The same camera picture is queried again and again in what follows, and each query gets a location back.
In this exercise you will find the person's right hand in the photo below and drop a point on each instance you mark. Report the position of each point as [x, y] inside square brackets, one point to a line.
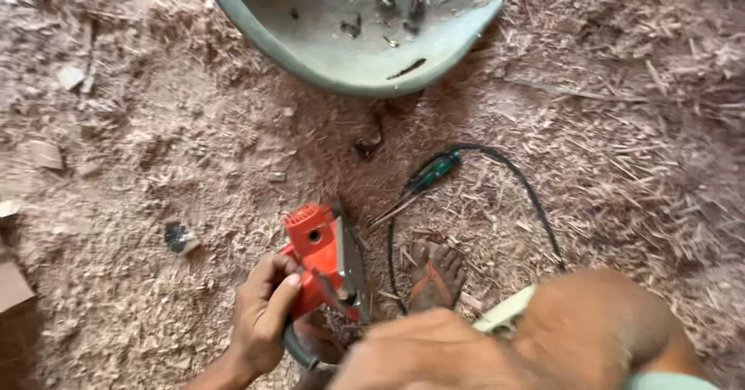
[425, 355]

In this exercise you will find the person's left hand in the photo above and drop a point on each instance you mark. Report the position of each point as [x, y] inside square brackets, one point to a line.
[259, 326]

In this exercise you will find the orange electric circular saw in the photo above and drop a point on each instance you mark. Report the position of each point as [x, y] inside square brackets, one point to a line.
[314, 244]

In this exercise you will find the white plastic piece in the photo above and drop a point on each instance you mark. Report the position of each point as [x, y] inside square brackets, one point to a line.
[503, 311]

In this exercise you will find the person's right foot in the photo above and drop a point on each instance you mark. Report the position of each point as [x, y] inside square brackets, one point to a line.
[436, 262]

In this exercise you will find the dark grey scrap chunk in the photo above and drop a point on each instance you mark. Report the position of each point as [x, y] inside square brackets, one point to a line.
[179, 238]

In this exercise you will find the person's right leg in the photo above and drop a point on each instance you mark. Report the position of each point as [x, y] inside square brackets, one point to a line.
[599, 326]

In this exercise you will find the dark bark chunk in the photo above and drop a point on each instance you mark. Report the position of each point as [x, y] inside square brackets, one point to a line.
[369, 144]

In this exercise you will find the mint green shorts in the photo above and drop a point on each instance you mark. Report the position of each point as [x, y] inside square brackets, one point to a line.
[669, 382]

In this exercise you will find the brown cardboard piece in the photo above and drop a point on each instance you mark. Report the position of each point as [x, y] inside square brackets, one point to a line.
[13, 288]

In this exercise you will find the flat wood offcut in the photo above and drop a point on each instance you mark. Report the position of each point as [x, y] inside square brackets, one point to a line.
[45, 155]

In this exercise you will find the green plastic chair seat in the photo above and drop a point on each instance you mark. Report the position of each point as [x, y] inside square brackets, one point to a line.
[349, 64]

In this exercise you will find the long thin wood sliver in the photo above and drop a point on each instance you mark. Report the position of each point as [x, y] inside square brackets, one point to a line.
[573, 91]

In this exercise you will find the pale wood offcut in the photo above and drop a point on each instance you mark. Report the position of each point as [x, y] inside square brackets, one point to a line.
[70, 77]

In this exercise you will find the small brass screw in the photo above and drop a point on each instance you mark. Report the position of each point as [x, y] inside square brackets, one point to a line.
[390, 42]

